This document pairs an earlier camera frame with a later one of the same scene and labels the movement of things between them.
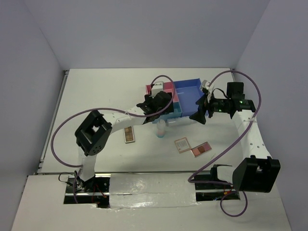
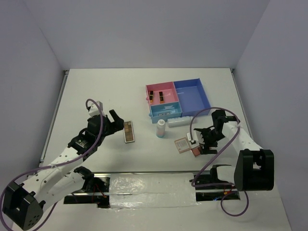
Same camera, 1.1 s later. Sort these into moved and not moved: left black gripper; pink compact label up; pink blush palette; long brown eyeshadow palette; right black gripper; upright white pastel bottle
Moved: left black gripper; right black gripper
Not moved: long brown eyeshadow palette; pink compact label up; upright white pastel bottle; pink blush palette
